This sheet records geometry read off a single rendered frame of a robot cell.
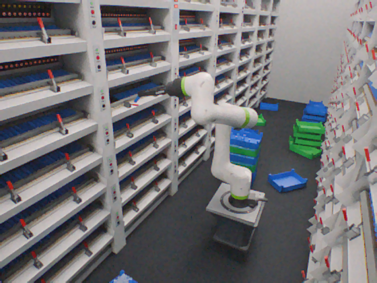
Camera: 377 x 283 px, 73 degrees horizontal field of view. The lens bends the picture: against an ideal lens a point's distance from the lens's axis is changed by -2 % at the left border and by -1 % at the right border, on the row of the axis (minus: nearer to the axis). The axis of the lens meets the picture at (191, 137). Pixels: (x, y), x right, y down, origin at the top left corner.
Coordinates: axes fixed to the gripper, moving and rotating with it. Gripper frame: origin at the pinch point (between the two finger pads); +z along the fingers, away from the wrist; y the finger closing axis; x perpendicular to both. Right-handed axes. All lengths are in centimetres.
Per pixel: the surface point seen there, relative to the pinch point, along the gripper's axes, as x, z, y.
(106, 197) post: 53, 30, 23
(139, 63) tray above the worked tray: -15.2, 16.4, -22.3
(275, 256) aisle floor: 124, -50, -26
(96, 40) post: -29.2, 5.6, 16.4
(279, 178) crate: 121, -35, -123
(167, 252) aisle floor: 106, 13, 6
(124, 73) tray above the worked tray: -11.6, 12.2, -2.1
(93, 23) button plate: -36.0, 3.3, 17.5
